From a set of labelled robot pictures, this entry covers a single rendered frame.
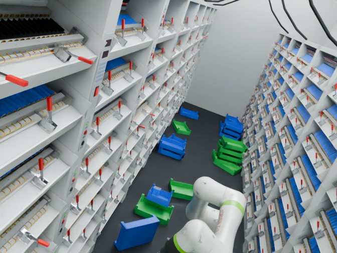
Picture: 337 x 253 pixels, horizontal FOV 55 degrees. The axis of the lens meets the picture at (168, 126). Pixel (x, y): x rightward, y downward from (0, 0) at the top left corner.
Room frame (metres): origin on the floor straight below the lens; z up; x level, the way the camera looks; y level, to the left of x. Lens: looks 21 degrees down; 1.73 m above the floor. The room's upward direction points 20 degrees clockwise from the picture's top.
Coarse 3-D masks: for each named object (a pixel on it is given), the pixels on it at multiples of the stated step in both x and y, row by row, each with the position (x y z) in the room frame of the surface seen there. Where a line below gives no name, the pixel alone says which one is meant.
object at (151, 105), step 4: (148, 100) 2.35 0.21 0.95; (148, 104) 2.35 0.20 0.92; (152, 104) 2.34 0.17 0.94; (144, 108) 2.25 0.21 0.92; (148, 108) 2.31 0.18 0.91; (152, 108) 2.34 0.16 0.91; (148, 112) 2.24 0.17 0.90; (136, 116) 2.05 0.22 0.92; (140, 116) 2.09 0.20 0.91; (144, 116) 2.14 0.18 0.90; (136, 120) 2.00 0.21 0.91; (140, 120) 2.04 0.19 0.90; (132, 128) 1.87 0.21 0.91; (128, 136) 1.84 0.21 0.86
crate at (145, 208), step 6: (144, 198) 2.47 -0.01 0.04; (138, 204) 2.40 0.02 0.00; (144, 204) 2.43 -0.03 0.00; (150, 204) 2.46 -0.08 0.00; (156, 204) 2.46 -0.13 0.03; (138, 210) 2.27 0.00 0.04; (144, 210) 2.35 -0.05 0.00; (150, 210) 2.38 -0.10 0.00; (156, 210) 2.41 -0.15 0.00; (162, 210) 2.44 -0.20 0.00; (168, 210) 2.45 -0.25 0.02; (144, 216) 2.27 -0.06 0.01; (150, 216) 2.26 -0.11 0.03; (156, 216) 2.26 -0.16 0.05; (162, 216) 2.35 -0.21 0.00; (168, 216) 2.38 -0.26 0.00; (162, 222) 2.25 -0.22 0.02
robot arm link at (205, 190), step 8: (200, 184) 1.48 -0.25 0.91; (208, 184) 1.48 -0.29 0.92; (216, 184) 1.50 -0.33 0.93; (200, 192) 1.46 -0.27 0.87; (208, 192) 1.46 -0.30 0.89; (216, 192) 1.46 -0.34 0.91; (224, 192) 1.46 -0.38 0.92; (192, 200) 1.61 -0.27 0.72; (200, 200) 1.49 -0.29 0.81; (208, 200) 1.46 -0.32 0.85; (216, 200) 1.45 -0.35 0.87; (192, 208) 1.64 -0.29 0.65; (200, 208) 1.60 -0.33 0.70; (208, 208) 1.75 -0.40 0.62; (192, 216) 1.69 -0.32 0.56; (200, 216) 1.68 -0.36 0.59
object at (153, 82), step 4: (148, 76) 2.28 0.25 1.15; (152, 76) 2.31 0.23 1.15; (156, 76) 2.35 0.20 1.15; (148, 80) 2.19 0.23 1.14; (152, 80) 2.28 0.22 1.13; (156, 80) 2.35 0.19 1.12; (160, 80) 2.34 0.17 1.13; (144, 84) 2.13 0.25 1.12; (148, 84) 2.18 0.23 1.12; (152, 84) 2.24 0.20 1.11; (156, 84) 2.30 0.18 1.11; (160, 84) 2.34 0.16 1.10; (144, 88) 2.05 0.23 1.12; (148, 88) 2.12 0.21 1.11; (152, 88) 2.16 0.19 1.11; (156, 88) 2.23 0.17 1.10; (144, 92) 2.00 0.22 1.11; (148, 92) 2.05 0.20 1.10; (152, 92) 2.13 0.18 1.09; (140, 96) 1.89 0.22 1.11; (144, 96) 1.89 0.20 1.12; (148, 96) 2.05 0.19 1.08; (140, 100) 1.74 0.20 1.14; (144, 100) 1.98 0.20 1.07; (140, 104) 1.91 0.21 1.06
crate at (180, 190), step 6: (168, 186) 2.86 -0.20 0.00; (174, 186) 2.89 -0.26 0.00; (180, 186) 2.92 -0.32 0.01; (186, 186) 2.93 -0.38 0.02; (192, 186) 2.95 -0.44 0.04; (174, 192) 2.70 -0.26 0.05; (180, 192) 2.82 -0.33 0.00; (186, 192) 2.86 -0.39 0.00; (192, 192) 2.90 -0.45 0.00; (186, 198) 2.74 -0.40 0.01
